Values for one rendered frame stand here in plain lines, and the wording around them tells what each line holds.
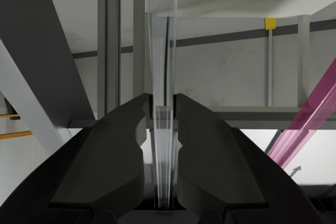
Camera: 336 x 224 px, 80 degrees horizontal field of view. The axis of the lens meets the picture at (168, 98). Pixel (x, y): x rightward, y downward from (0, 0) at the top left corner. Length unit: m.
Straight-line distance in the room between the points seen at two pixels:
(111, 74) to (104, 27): 0.10
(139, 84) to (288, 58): 2.75
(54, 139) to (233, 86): 3.04
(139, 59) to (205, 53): 2.78
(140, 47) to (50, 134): 0.43
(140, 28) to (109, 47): 0.17
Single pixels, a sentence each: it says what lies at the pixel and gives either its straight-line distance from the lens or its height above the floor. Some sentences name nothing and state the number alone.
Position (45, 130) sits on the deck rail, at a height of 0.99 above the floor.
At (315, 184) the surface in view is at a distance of 0.32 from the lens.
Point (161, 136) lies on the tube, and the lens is 0.16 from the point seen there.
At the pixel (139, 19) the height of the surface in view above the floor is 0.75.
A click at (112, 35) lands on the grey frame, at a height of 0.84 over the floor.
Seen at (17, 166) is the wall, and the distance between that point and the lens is 7.22.
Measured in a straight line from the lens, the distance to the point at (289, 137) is 0.19.
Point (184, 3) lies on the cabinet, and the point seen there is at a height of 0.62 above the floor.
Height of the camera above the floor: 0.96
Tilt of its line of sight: level
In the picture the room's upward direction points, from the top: 180 degrees counter-clockwise
